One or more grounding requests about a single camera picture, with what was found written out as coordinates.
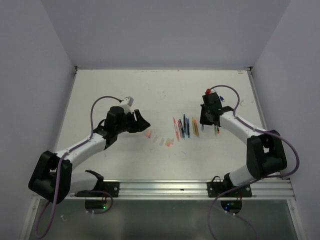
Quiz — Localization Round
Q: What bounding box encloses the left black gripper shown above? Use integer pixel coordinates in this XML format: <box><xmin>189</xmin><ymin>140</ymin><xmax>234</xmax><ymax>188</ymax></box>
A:
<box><xmin>115</xmin><ymin>109</ymin><xmax>150</xmax><ymax>134</ymax></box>

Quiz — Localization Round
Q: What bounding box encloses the clear orange pen cap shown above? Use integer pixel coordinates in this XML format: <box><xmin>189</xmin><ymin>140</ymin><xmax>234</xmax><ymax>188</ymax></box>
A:
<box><xmin>145</xmin><ymin>129</ymin><xmax>151</xmax><ymax>138</ymax></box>

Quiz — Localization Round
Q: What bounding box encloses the orange pen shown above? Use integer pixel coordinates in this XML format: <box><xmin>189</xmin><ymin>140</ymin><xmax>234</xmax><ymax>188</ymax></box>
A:
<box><xmin>194</xmin><ymin>120</ymin><xmax>200</xmax><ymax>138</ymax></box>

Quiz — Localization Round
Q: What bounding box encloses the yellow highlighter pen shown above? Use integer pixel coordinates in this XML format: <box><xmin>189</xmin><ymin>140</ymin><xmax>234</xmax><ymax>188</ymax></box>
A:
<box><xmin>191</xmin><ymin>117</ymin><xmax>197</xmax><ymax>136</ymax></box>

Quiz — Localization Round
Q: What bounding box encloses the purple pen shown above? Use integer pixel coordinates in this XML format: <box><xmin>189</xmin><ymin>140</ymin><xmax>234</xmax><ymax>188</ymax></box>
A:
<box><xmin>186</xmin><ymin>118</ymin><xmax>190</xmax><ymax>138</ymax></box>

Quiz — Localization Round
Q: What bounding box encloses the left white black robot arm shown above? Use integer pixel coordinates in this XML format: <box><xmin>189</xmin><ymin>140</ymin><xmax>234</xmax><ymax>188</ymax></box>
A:
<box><xmin>28</xmin><ymin>106</ymin><xmax>151</xmax><ymax>204</ymax></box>

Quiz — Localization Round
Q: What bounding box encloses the right wrist red connector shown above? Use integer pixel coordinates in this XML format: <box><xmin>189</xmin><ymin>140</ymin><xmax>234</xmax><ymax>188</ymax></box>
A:
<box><xmin>205</xmin><ymin>88</ymin><xmax>211</xmax><ymax>95</ymax></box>

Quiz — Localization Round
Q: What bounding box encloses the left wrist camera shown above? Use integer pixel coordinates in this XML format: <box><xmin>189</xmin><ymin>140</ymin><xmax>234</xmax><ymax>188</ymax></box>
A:
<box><xmin>119</xmin><ymin>96</ymin><xmax>134</xmax><ymax>113</ymax></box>

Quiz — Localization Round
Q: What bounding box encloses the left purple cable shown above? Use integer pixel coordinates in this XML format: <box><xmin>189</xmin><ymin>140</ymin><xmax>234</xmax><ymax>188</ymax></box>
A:
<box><xmin>34</xmin><ymin>96</ymin><xmax>126</xmax><ymax>239</ymax></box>

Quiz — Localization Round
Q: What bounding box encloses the purple cable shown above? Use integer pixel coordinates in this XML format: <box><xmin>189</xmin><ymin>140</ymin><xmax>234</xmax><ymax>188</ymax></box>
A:
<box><xmin>34</xmin><ymin>96</ymin><xmax>126</xmax><ymax>239</ymax></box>
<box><xmin>208</xmin><ymin>84</ymin><xmax>300</xmax><ymax>240</ymax></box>

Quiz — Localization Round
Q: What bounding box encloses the aluminium front rail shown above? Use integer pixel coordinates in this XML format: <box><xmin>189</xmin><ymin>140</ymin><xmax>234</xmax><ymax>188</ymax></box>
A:
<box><xmin>32</xmin><ymin>180</ymin><xmax>296</xmax><ymax>200</ymax></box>

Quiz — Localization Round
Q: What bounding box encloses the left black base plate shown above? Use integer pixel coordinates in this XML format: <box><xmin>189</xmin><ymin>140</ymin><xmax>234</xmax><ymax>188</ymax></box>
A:
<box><xmin>74</xmin><ymin>181</ymin><xmax>120</xmax><ymax>198</ymax></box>

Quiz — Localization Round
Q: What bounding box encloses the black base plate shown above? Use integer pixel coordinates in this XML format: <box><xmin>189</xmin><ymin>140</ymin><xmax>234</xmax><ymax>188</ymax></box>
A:
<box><xmin>206</xmin><ymin>181</ymin><xmax>253</xmax><ymax>198</ymax></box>
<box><xmin>74</xmin><ymin>181</ymin><xmax>120</xmax><ymax>198</ymax></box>

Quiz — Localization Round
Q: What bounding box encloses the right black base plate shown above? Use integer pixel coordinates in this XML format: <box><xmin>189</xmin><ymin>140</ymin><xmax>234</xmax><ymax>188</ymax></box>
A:
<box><xmin>206</xmin><ymin>181</ymin><xmax>253</xmax><ymax>198</ymax></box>

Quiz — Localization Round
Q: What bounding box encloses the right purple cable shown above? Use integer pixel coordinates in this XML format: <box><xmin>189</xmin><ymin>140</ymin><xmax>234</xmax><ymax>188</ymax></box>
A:
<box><xmin>208</xmin><ymin>84</ymin><xmax>300</xmax><ymax>240</ymax></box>

